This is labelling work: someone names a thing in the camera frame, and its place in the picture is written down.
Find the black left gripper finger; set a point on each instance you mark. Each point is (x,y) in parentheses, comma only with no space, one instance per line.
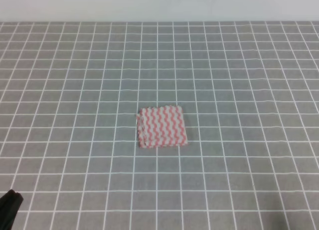
(9,206)

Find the pink white wavy towel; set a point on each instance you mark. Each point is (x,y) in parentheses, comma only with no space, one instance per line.
(161,127)

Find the grey checked tablecloth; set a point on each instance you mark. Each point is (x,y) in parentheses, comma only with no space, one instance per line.
(249,90)

